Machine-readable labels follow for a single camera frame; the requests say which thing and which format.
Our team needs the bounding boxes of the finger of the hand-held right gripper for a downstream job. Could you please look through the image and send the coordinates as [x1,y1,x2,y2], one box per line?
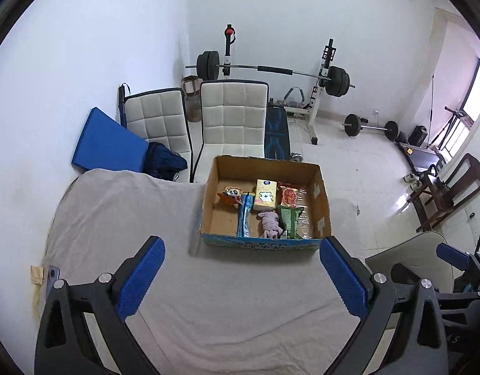
[436,242,480,271]
[391,263,455,293]

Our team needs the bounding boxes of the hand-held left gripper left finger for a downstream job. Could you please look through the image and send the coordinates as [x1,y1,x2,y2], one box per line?
[35,235,166,375]

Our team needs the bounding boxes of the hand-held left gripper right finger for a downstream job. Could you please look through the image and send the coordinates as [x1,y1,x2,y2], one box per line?
[319,236,449,375]

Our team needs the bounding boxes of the green snack packet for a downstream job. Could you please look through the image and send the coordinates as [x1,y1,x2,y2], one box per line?
[277,205,305,240]

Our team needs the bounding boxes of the purple soft cloth toy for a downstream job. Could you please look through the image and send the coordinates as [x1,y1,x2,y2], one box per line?
[257,210,284,239]

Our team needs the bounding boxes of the red snack packet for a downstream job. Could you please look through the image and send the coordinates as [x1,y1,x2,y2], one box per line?
[278,183,306,208]

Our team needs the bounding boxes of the cardboard box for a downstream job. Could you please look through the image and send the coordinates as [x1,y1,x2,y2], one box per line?
[200,155,332,254]

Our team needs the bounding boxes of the yellow tissue pack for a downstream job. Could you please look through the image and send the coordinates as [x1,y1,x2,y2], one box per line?
[252,179,278,212]

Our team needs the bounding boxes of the long blue snack packet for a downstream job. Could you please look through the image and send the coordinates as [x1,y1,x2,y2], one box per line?
[237,192,256,238]

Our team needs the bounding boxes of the orange panda snack packet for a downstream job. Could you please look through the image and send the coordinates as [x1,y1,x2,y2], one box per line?
[218,187,242,206]

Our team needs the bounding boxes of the beige office chair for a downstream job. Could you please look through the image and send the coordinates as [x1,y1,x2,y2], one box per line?
[365,231,457,293]

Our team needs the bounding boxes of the brown wooden chair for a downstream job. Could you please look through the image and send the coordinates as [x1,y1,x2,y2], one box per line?
[407,153,480,233]

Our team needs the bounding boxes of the blue smartphone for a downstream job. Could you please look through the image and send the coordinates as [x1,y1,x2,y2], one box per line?
[46,266,61,301]

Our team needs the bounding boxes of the treadmill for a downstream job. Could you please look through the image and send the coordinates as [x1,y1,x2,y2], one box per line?
[396,141,447,176]

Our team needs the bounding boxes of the dark blue jacket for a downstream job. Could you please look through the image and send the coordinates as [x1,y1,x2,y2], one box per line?
[144,142,188,182]

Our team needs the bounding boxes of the black speaker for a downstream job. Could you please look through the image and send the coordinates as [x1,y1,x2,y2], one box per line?
[410,125,428,145]

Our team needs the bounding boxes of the black stand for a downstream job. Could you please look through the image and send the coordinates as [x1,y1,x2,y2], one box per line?
[426,74,475,146]

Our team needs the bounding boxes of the blue foam mat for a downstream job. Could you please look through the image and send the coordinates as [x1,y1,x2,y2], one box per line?
[71,107,150,173]

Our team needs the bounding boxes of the short barbell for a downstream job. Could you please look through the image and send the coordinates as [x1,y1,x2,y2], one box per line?
[340,113,400,142]

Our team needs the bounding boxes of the black bench pad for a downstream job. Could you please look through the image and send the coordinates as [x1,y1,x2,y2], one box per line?
[264,99,291,161]

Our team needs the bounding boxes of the window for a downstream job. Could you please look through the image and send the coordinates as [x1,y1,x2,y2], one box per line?
[460,58,480,133]

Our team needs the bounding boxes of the white quilted chair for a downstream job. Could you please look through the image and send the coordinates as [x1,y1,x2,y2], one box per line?
[191,80,270,182]
[123,88,194,182]

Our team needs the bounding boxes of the clear water jug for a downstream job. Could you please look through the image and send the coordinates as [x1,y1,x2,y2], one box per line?
[186,94,201,123]

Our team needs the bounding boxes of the white barbell rack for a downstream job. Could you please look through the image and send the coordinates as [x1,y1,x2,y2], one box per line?
[220,24,338,146]

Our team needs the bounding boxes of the long barbell with black plates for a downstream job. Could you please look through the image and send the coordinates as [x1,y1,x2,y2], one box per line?
[185,50,356,98]

